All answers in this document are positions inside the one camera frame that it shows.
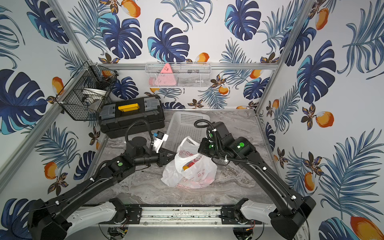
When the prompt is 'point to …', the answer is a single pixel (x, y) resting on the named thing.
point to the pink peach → (207, 181)
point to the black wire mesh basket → (81, 97)
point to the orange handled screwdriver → (185, 168)
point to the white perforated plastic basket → (181, 124)
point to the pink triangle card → (166, 77)
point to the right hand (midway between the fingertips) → (198, 147)
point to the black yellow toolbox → (114, 118)
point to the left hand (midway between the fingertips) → (176, 152)
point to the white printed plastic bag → (189, 169)
